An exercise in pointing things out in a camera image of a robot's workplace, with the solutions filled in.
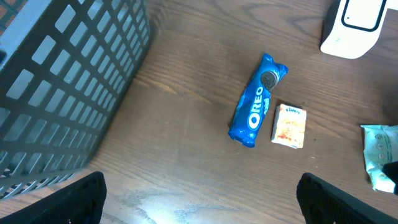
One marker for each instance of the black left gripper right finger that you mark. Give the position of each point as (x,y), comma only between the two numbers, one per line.
(321,202)

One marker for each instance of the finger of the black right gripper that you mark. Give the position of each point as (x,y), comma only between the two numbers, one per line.
(391,171)

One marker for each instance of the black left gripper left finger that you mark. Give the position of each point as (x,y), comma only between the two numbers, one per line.
(81,202)

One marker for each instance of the teal green snack packet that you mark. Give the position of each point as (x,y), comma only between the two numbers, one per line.
(380,148)

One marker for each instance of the small orange snack box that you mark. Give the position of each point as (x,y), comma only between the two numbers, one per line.
(289,126)

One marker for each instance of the blue Oreo cookie pack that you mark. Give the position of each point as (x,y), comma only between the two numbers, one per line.
(254,102)

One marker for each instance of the grey plastic mesh basket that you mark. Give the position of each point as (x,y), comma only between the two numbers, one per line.
(65,67)

